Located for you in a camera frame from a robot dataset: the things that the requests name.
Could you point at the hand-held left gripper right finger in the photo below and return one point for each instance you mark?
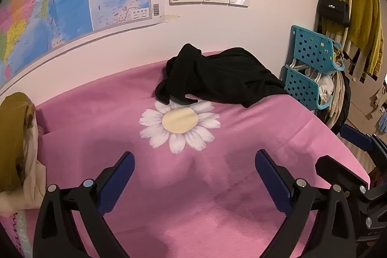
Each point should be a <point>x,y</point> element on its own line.
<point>272,182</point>

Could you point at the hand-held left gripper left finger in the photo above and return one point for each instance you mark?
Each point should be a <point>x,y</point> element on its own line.
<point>119,178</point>

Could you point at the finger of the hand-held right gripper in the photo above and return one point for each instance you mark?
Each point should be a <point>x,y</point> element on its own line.
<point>355,137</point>
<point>338,170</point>

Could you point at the black garment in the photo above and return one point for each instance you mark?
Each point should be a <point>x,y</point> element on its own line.
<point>223,76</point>

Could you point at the beige clothes bundle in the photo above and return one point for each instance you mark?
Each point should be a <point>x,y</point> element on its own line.
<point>337,94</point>

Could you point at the pink daisy print blanket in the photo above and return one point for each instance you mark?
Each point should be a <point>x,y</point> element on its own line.
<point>242,131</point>

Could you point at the blue perforated plastic basket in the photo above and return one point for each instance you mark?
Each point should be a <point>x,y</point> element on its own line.
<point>302,85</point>
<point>311,48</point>

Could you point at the cream striped hanging garment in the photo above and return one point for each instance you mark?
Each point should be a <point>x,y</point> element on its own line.
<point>353,55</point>

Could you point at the mustard brown garment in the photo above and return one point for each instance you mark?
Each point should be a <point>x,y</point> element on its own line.
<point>15,137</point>

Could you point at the yellow-green sweater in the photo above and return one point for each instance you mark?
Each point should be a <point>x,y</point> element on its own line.
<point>365,13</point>

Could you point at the black handbag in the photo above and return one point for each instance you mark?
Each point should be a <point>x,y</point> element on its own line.
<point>332,8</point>

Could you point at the clear tape strip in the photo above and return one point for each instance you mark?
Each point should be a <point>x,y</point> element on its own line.
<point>170,18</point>

